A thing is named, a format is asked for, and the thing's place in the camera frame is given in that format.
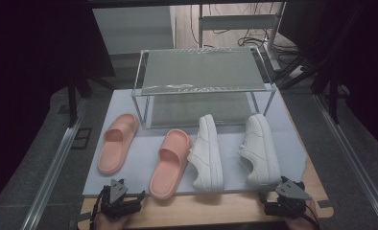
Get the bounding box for metal stand frame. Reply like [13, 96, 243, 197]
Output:
[198, 1, 288, 72]

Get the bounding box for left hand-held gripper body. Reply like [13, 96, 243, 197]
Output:
[100, 178, 139, 221]

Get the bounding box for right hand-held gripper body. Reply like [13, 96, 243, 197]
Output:
[263, 178, 314, 220]

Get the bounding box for dark curtain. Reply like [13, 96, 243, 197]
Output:
[320, 0, 378, 157]
[0, 0, 115, 209]

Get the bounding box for black tape strip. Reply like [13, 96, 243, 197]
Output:
[317, 198, 341, 209]
[69, 211, 94, 230]

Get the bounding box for black stand legs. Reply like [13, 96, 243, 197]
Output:
[277, 47, 343, 125]
[66, 63, 115, 127]

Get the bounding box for person's right hand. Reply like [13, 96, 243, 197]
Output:
[284, 214, 321, 230]

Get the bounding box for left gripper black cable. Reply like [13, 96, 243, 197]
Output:
[91, 185, 110, 230]

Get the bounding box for aluminium rail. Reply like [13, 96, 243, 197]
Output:
[313, 94, 378, 230]
[19, 97, 90, 230]

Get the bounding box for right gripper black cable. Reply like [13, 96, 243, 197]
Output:
[303, 200, 321, 230]

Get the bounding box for pink slipper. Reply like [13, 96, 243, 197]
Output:
[149, 128, 192, 201]
[97, 112, 140, 175]

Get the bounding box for white cabinet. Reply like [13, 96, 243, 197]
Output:
[92, 6, 176, 56]

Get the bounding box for light grey mat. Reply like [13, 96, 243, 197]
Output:
[82, 84, 308, 197]

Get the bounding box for white sneaker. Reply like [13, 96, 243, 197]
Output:
[238, 113, 282, 189]
[187, 113, 225, 192]

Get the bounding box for metal mesh shoe rack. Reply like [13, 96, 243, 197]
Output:
[130, 46, 277, 130]

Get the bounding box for person's left hand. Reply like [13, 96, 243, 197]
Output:
[92, 216, 130, 230]

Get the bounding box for black floor cables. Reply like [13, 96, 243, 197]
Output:
[237, 34, 299, 65]

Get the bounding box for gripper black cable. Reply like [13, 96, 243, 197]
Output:
[303, 200, 321, 230]
[91, 185, 110, 230]

